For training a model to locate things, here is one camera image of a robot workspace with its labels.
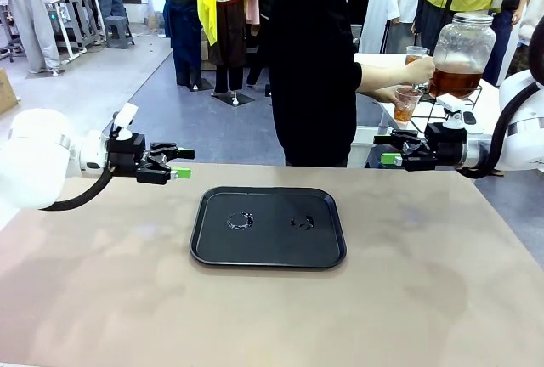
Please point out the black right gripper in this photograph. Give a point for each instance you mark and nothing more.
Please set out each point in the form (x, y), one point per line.
(448, 146)

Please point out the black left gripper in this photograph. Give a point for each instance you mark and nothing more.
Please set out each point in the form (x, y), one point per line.
(127, 152)

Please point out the short clear iced cup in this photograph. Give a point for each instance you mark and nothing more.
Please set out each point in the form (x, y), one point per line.
(406, 108)

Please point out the tall clear iced cup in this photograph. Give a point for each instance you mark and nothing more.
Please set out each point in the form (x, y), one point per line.
(413, 53)

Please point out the glass tea dispenser jar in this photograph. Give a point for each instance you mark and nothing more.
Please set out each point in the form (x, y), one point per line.
(463, 44)

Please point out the person's left forearm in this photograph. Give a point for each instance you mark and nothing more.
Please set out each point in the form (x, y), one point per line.
(369, 92)

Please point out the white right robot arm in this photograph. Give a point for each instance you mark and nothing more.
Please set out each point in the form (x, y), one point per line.
(523, 129)

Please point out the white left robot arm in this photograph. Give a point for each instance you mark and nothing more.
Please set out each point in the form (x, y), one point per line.
(38, 159)

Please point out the person's right forearm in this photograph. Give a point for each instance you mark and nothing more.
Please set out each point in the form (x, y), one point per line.
(382, 76)

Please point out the person's left hand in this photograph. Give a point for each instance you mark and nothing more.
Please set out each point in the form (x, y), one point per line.
(389, 94)

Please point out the person's right hand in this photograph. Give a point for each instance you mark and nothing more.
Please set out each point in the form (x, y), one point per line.
(421, 70)

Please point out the white plastic bin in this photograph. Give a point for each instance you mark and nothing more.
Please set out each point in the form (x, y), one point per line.
(361, 146)

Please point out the white side table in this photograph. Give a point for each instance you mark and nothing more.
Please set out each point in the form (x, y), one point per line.
(378, 59)

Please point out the person's black shirt torso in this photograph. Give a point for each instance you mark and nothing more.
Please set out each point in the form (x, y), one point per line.
(312, 65)

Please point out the black plastic serving tray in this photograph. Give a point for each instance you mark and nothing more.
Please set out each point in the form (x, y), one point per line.
(272, 248)

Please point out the grey plastic stool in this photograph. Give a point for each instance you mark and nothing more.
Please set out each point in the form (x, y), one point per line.
(119, 31)

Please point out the mannequin in navy trousers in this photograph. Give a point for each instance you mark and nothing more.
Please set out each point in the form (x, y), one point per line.
(183, 23)

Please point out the mannequin with yellow scarf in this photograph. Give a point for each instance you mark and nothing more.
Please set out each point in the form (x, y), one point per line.
(227, 23)

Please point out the mannequin in white coat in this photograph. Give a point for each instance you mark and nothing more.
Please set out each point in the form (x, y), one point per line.
(382, 1)

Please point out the person in black vest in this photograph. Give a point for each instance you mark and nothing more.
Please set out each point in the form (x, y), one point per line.
(510, 10)

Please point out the brown cardboard box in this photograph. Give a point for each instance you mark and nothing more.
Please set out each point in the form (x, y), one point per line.
(7, 91)

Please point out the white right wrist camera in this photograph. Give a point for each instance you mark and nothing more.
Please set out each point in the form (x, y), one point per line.
(452, 108)

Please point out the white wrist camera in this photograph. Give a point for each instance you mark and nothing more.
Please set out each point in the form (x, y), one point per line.
(452, 108)
(126, 115)

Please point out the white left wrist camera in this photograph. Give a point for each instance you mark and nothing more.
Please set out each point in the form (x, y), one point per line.
(126, 115)

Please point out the white frame workbench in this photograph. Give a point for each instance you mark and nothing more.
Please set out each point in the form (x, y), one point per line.
(78, 14)

